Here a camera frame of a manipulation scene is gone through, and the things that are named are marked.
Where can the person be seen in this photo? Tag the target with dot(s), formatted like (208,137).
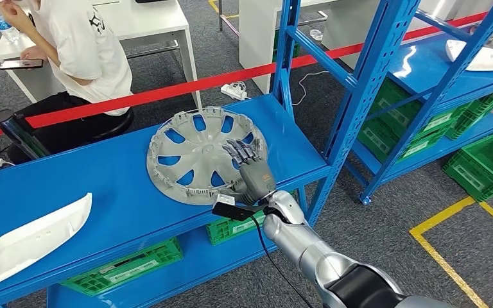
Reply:
(80,51)

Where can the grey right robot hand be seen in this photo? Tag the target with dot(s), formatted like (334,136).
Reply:
(257,180)

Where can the smartphone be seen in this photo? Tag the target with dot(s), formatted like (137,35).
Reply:
(20,64)

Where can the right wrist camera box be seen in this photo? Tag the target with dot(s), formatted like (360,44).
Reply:
(224,200)

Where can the red barrier belt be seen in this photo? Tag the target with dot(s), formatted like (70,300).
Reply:
(153,93)

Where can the black round stool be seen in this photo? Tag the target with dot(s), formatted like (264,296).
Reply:
(121,125)

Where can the blue metal shelf rack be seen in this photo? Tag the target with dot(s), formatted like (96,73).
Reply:
(114,183)
(423,66)

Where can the white desk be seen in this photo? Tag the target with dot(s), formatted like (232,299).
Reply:
(144,17)
(255,42)
(346,27)

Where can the black stanchion post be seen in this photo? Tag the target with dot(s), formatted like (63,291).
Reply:
(21,129)

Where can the white curved plastic part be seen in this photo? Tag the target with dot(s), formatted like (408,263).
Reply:
(486,63)
(29,242)

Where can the clear water bottle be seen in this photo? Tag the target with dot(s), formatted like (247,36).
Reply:
(2,21)

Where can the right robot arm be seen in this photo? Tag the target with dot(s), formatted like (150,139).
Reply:
(302,246)

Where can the yellow floor tape line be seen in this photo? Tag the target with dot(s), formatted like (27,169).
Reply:
(214,5)

